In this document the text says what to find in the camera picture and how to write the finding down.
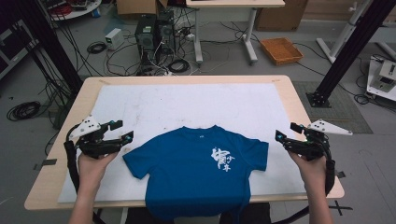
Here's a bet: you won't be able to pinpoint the grey floor mat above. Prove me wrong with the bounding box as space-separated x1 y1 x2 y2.
292 81 374 135

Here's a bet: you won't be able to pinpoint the gripper black sleeved cable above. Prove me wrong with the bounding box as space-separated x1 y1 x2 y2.
322 136 337 196
63 123 81 194

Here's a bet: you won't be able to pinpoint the white felt mat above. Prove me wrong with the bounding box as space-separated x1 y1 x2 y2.
57 82 308 204

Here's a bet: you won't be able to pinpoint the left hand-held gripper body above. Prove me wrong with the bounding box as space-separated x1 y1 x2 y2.
68 115 125 161

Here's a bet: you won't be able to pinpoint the white-legged desk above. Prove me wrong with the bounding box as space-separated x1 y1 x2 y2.
185 0 286 65

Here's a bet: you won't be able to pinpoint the white electronic device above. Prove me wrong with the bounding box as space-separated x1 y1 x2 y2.
365 57 396 103

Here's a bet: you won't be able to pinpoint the large brown cardboard box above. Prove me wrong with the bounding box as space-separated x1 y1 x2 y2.
255 0 310 33

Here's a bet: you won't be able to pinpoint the black aluminium frame post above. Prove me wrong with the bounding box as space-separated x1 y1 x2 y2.
305 0 396 108
17 0 83 96

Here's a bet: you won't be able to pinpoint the round white table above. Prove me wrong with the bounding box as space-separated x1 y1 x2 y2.
40 0 103 22

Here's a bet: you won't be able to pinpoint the orange tray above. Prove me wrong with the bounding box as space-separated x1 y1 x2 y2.
259 36 304 66

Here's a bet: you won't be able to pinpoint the right gripper black sleeved cable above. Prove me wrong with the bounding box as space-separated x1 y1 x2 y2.
322 136 337 196

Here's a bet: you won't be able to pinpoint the person's left hand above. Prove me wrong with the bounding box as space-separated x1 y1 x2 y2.
77 151 120 192

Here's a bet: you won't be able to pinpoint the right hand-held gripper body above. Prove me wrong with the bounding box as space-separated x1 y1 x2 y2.
285 119 354 161

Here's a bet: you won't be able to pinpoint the black computer tower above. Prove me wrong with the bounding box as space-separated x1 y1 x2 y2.
154 9 177 59
134 14 157 62

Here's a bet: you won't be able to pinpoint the white power supply box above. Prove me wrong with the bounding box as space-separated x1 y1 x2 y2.
104 27 125 51

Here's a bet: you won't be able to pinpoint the left gripper black sleeved cable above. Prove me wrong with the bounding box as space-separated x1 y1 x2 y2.
63 123 81 194

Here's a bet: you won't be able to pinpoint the coiled black cable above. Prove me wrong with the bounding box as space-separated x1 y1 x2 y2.
86 40 107 55
6 100 42 122
167 58 191 75

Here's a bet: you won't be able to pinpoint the blue printed t-shirt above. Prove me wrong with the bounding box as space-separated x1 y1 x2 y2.
121 124 270 223

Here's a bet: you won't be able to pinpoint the person's right hand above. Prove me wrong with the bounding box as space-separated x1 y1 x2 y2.
287 150 328 194

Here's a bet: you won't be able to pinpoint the white metal stand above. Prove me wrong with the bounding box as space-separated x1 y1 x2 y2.
316 0 376 64

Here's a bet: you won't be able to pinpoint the person's dark trousers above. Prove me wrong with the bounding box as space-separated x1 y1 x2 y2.
124 202 273 224

